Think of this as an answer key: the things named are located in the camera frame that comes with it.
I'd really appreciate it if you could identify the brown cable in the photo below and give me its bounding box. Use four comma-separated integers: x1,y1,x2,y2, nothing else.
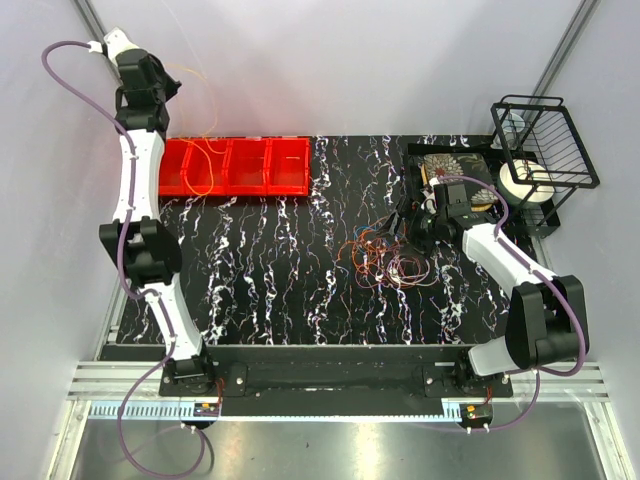
394,244,441,286

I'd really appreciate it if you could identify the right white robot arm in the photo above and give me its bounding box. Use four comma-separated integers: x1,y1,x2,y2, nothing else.
378,175,589,397

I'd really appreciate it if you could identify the red storage bin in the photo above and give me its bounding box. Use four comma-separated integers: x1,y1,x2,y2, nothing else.
227,138,268,196
267,137,310,197
158,139,190,197
183,138,230,197

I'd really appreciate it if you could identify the white cable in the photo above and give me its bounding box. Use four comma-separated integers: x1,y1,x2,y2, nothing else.
387,259,426,284

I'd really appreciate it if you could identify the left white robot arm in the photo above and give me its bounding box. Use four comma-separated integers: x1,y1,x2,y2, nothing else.
99,28,216,396

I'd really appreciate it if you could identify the black wire dish rack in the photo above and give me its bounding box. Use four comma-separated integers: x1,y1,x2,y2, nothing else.
491,95,600,215

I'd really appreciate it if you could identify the yellow cable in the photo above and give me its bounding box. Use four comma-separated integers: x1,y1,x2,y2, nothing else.
167,64,229,197

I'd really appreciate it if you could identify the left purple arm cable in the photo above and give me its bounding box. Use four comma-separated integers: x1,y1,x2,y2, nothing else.
40,40,215,476

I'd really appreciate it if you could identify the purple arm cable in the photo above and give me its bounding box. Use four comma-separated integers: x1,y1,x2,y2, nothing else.
414,174,587,434
40,40,215,476

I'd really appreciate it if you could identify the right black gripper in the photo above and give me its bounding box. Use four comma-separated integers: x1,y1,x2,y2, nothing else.
373,195,446,261

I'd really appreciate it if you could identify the orange cable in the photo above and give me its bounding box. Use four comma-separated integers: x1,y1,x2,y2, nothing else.
335,222,401,291

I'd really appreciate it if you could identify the floral square plate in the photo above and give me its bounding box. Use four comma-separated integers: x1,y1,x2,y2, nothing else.
419,153,499,211

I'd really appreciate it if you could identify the glass cup in rack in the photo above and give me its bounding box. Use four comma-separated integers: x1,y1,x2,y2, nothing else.
501,112,526,150

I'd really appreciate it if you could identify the aluminium frame rail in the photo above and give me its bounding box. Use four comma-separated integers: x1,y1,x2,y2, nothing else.
67,362,166,399

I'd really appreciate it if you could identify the white green bowl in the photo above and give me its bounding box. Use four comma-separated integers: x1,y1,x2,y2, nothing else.
497,159,555,208

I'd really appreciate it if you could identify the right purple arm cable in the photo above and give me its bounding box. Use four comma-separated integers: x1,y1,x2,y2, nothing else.
414,174,587,434

